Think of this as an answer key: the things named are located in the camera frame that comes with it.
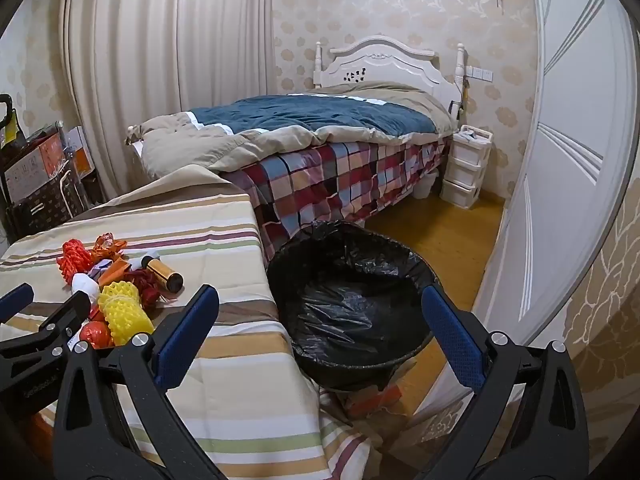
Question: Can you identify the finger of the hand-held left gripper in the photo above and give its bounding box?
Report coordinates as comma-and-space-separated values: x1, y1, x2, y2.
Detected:
0, 282, 32, 317
0, 290, 92, 362

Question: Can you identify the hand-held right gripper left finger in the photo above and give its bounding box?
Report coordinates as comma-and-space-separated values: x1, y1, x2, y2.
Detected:
52, 284, 226, 480

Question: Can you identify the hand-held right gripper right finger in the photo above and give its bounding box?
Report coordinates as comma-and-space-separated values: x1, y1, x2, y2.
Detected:
417, 284, 591, 480

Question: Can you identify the orange red ball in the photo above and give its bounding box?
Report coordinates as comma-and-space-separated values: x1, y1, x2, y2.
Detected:
77, 321, 114, 349

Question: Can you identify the white plastic bag wad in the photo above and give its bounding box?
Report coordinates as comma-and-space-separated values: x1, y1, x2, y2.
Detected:
71, 274, 99, 307

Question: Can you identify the orange mesh net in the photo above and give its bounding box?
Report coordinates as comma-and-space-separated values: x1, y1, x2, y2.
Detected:
56, 239, 94, 287

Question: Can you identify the yellow foam net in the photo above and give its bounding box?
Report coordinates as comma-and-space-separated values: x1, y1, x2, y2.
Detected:
97, 282, 156, 347

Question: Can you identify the gold and black bottle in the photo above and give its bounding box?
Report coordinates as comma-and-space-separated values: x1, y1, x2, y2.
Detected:
140, 255, 186, 294

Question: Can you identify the orange paper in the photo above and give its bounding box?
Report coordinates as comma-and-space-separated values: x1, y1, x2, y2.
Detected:
97, 259, 132, 287

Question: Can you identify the orange plastic wrapper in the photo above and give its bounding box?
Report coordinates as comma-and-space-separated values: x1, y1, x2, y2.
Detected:
90, 232, 129, 262

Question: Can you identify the bin with black bag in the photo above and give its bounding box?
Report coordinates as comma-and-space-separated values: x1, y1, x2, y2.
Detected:
266, 220, 443, 395

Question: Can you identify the striped tablecloth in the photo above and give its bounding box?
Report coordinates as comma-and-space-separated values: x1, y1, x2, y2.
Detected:
0, 165, 381, 480

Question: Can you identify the crumpled brown paper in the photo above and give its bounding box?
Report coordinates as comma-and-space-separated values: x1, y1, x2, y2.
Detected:
325, 392, 426, 461

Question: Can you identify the small white bucket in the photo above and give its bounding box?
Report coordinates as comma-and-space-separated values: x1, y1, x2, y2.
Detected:
412, 171, 435, 199

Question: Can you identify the white and orange box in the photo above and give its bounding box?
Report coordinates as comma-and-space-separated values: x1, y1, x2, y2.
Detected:
65, 125, 99, 182

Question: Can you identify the white plastic drawer unit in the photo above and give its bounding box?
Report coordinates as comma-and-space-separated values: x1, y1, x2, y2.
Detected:
439, 125, 493, 209

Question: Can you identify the white wardrobe door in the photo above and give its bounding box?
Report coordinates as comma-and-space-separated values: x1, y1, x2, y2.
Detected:
450, 0, 638, 361

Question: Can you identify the plaid bed sheet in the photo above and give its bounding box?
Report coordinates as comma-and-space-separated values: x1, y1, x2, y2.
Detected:
222, 132, 453, 263

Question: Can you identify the bed with checkered cover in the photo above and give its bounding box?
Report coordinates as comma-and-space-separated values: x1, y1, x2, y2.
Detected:
125, 81, 458, 181

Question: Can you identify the beige striped curtain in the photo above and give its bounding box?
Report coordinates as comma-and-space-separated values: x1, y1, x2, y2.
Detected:
62, 0, 277, 206

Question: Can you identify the white bed headboard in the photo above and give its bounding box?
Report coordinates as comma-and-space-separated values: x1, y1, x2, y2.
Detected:
314, 35, 467, 98

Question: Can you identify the black trolley handle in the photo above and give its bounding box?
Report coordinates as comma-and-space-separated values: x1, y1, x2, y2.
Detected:
0, 93, 22, 196

